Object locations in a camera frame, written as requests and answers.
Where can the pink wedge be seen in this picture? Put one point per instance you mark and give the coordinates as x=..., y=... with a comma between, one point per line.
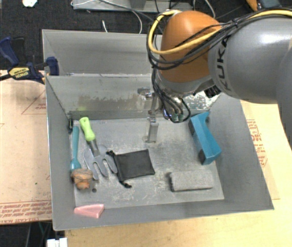
x=90, y=210

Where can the grey sponge block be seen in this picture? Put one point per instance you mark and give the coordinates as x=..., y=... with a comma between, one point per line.
x=191, y=181

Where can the grey metal bin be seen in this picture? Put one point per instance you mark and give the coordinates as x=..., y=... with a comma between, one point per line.
x=141, y=189

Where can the teal box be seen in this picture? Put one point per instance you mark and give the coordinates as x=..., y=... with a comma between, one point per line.
x=205, y=140

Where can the brown cardboard board, red print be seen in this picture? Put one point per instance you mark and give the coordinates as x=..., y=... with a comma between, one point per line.
x=22, y=150

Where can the tan toy figure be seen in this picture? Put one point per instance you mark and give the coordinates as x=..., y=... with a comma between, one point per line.
x=81, y=177

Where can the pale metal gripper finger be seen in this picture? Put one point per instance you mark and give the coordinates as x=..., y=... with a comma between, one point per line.
x=142, y=103
x=153, y=132

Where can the teal spoon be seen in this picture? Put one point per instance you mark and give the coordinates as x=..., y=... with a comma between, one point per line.
x=75, y=148

